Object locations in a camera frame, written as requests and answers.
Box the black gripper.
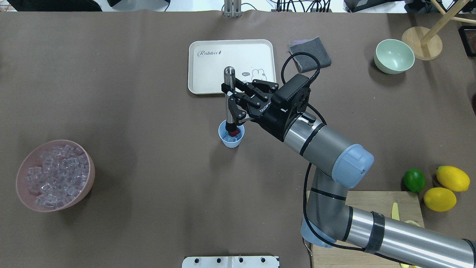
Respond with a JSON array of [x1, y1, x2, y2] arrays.
[[221, 74, 311, 141]]

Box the yellow lemon lower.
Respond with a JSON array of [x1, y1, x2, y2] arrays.
[[423, 187, 457, 212]]

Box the wooden cup tree stand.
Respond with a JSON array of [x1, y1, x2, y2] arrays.
[[402, 0, 476, 61]]

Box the lemon slice upper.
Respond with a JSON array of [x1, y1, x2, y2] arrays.
[[404, 220, 421, 227]]

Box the aluminium frame post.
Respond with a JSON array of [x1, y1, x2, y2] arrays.
[[223, 0, 242, 17]]

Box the yellow lemon upper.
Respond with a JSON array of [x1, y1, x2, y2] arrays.
[[436, 166, 470, 192]]

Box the yellow plastic knife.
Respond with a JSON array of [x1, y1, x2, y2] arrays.
[[391, 202, 400, 221]]

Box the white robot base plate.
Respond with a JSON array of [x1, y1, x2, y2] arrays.
[[182, 255, 280, 268]]

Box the pink bowl of ice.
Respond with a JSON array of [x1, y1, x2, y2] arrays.
[[16, 140, 95, 212]]

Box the wooden cutting board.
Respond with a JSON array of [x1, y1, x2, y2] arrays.
[[311, 191, 425, 268]]

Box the yellow lemon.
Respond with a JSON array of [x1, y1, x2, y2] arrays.
[[423, 187, 457, 212], [436, 166, 470, 192]]

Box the green lime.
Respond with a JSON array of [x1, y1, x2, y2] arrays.
[[403, 168, 426, 193]]

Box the grey folded cloth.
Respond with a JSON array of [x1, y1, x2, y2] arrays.
[[288, 36, 332, 73]]

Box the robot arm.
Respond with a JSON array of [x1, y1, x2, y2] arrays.
[[221, 67, 475, 268]]

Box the cream rabbit tray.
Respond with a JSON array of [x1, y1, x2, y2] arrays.
[[188, 39, 277, 95]]

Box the light blue cup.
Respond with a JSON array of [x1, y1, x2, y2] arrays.
[[218, 120, 245, 148]]

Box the red strawberry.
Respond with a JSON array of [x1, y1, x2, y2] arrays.
[[228, 128, 240, 137]]

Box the mint green bowl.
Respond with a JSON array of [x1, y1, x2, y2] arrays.
[[374, 39, 415, 74]]

